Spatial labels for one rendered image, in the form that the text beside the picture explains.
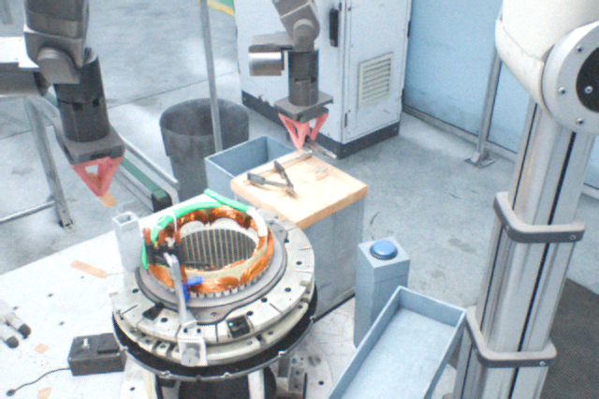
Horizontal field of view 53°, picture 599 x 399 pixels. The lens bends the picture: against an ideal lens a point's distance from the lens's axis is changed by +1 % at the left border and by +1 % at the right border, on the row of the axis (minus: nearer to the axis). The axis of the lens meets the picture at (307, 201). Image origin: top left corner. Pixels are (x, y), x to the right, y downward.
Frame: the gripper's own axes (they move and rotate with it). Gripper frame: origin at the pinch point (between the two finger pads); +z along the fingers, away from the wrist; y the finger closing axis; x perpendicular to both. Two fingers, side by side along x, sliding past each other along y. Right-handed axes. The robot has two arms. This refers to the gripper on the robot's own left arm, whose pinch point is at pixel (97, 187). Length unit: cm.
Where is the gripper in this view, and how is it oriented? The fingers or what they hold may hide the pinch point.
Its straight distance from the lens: 89.3
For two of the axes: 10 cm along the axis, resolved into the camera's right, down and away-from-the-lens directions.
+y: 5.4, 5.4, -6.5
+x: 8.4, -2.9, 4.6
